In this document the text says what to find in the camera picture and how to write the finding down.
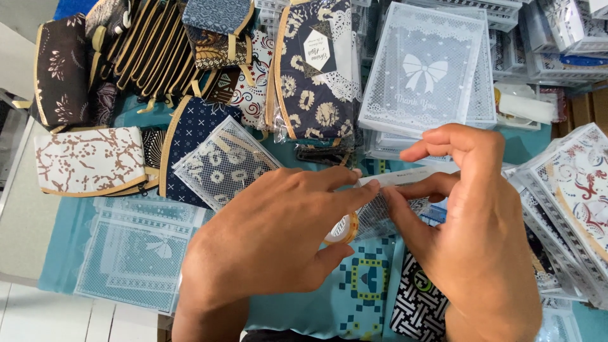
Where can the black white geometric pouch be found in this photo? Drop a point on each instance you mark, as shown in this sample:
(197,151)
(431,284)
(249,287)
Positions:
(418,304)

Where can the clear lace-print plastic bag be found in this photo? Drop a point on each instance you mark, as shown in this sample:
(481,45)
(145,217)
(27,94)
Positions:
(377,219)

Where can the white pouch with red swirls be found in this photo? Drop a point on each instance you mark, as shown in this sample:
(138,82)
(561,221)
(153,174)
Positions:
(251,95)

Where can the blue cloth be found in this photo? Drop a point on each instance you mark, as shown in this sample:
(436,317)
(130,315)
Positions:
(73,7)

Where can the pile of flat lace bags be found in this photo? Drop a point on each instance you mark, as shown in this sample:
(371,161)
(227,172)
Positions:
(135,256)

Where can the stacks of bagged pouches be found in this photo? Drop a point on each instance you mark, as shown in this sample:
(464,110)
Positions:
(555,38)

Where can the small bagged floral pouch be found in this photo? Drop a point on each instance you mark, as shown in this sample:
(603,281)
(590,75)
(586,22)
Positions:
(223,166)

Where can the stack of bow-print plastic bags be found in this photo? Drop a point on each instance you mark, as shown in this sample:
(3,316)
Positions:
(422,71)

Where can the white pouch with brown marbling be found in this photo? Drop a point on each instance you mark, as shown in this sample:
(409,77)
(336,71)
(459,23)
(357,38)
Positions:
(90,161)

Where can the blue patterned fabric pouch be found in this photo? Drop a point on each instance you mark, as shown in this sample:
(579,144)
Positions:
(216,14)

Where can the white flat packet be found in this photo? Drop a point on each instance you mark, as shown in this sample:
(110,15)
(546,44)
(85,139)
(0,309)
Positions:
(525,107)

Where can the brown black batik pouch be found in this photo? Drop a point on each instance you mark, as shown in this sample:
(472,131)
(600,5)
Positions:
(213,50)

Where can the brown floral fabric pouch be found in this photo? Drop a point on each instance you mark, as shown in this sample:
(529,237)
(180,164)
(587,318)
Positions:
(61,71)

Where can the black white floral pouch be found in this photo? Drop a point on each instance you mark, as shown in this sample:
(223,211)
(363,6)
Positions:
(109,16)

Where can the person's left hand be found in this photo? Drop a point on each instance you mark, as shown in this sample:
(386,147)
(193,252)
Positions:
(266,237)

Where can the light blue square-pattern pouch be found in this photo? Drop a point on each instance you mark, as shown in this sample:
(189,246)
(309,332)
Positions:
(351,289)

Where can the teal table cloth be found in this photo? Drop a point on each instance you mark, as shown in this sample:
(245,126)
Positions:
(66,237)

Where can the heap of bagged white pouches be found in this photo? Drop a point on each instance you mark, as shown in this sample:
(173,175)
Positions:
(570,199)

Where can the black pouch with zipper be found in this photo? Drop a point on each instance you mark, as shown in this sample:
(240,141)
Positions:
(325,154)

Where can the navy pouch with white crosses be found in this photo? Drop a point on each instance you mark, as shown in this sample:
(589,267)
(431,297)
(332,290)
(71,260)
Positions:
(190,128)

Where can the person's right hand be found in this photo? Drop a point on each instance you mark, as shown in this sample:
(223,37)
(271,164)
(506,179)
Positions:
(475,228)

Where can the row of tan-trimmed dark pouches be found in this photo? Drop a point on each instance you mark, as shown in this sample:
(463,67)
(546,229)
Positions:
(152,52)

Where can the bagged navy floral pouch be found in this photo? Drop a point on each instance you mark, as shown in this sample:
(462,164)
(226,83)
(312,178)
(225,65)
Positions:
(313,90)

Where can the clear adhesive tape roll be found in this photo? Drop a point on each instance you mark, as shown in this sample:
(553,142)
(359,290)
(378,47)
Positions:
(349,232)

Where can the dark purple batik pouch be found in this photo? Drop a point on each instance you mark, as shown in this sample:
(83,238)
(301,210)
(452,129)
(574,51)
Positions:
(103,104)

